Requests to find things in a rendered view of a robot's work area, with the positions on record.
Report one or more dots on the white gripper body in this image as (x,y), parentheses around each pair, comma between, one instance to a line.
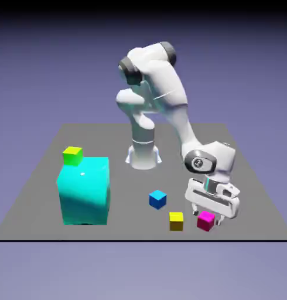
(211,202)

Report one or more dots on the small magenta cube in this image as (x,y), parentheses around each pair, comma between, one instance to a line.
(205,220)

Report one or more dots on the small lime green cube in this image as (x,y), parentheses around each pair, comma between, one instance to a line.
(72,156)

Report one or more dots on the large cyan box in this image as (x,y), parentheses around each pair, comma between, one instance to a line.
(85,192)

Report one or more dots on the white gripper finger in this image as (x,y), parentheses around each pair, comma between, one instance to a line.
(195,209)
(220,220)

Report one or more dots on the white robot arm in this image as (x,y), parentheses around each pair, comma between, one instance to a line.
(171,93)

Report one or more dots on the small yellow cube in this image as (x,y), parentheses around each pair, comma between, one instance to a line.
(176,221)

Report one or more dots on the small blue cube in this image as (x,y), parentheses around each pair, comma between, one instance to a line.
(157,199)

